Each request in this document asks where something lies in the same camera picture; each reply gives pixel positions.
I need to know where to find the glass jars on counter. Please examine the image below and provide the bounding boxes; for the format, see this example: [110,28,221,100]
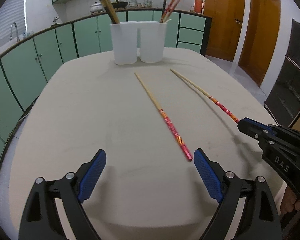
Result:
[128,0,152,8]

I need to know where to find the white cooking pot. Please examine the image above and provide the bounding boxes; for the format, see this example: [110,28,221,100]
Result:
[89,2,104,15]

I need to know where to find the black wok on stove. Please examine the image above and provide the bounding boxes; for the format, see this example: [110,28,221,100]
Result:
[112,0,128,9]

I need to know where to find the orange thermos flask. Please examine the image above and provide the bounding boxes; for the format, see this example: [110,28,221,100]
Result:
[194,0,204,14]

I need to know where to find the light bamboo chopstick red end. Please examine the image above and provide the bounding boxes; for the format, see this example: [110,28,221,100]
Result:
[105,0,120,24]

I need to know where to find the black chopstick with band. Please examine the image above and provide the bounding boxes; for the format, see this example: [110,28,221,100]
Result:
[160,0,167,23]

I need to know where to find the green lower kitchen cabinets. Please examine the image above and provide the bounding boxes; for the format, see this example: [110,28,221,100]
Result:
[0,9,212,158]

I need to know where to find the bamboo chopstick orange red end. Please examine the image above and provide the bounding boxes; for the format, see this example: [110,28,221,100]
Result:
[135,73,193,161]

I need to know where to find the bamboo chopstick red handle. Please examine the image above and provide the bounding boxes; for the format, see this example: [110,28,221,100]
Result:
[160,0,175,23]

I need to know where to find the pale bamboo chopstick red pattern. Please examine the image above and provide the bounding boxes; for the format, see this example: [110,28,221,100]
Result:
[163,0,181,23]

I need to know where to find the white window blinds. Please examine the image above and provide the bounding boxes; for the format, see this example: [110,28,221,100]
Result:
[0,0,26,53]

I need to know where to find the white twin utensil holder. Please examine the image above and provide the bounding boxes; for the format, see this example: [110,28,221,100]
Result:
[110,21,167,65]

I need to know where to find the right hand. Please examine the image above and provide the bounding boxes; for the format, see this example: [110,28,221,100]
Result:
[280,186,300,214]

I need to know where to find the black shelf rack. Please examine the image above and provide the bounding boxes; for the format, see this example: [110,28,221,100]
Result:
[264,19,300,127]

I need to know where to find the black lacquer chopstick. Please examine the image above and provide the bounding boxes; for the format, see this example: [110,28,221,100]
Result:
[170,69,239,123]

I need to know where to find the wooden door near cabinets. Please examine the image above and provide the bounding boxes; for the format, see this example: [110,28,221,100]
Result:
[204,0,245,61]

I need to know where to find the chrome sink faucet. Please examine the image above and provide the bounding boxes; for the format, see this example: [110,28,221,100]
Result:
[10,22,20,43]

